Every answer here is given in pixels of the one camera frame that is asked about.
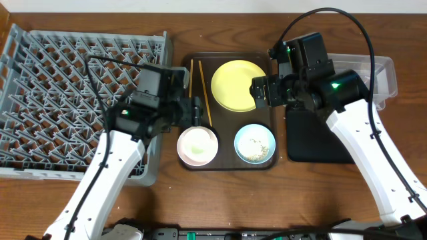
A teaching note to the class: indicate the wooden chopstick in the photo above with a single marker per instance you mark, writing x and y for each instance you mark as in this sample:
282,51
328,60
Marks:
190,79
205,93

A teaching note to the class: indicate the clear plastic waste bin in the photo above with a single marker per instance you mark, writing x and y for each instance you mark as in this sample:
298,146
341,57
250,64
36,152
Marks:
385,85

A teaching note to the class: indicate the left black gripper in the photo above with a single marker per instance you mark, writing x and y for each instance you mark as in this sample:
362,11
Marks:
195,111

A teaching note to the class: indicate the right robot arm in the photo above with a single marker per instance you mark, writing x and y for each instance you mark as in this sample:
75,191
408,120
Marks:
342,101

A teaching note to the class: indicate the yellow round plate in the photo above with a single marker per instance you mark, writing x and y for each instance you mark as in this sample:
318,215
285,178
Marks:
230,85

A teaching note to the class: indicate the light blue bowl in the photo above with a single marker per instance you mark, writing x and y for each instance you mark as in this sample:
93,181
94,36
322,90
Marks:
255,144

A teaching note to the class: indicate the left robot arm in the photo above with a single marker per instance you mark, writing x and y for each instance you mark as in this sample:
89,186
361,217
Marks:
141,114

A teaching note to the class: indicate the grey plastic dishwasher rack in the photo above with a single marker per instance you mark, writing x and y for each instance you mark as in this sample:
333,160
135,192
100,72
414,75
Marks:
53,86

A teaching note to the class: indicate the black rectangular waste tray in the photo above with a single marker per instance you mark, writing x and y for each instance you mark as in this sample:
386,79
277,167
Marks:
309,140

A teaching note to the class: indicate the dark brown serving tray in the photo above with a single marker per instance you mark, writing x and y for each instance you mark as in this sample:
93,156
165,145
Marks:
227,123

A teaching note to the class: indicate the white pink round bowl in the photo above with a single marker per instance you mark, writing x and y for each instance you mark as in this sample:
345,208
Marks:
197,146

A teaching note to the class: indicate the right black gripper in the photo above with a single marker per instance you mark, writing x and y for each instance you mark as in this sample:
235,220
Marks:
272,82

